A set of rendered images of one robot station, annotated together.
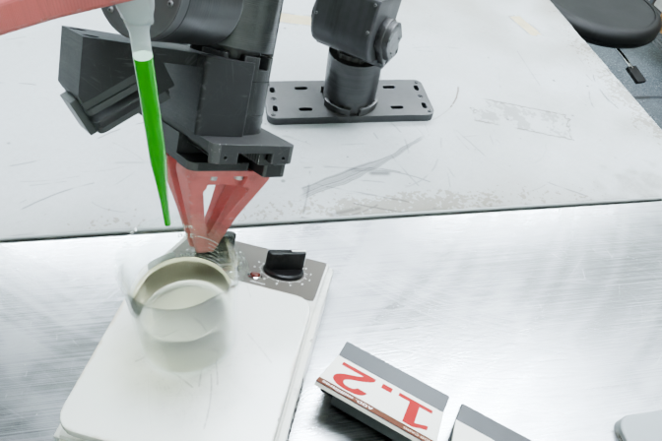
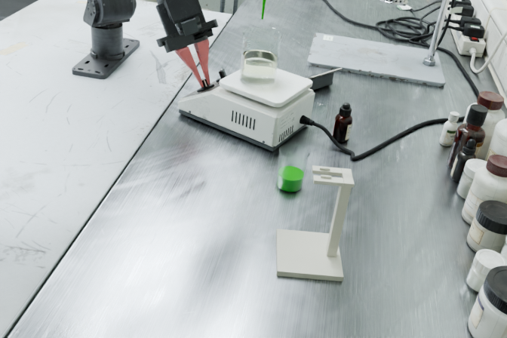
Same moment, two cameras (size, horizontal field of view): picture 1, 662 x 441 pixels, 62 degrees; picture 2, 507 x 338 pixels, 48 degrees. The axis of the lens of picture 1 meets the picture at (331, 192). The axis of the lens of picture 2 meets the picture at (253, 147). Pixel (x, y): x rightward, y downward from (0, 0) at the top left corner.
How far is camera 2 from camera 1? 0.90 m
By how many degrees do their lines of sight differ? 52
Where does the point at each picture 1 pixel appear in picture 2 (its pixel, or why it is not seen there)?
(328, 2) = not seen: outside the picture
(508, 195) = not seen: hidden behind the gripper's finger
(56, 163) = (81, 138)
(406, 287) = not seen: hidden behind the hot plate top
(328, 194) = (169, 78)
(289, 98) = (93, 66)
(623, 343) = (281, 53)
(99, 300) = (191, 139)
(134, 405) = (279, 91)
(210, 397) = (283, 81)
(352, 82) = (119, 37)
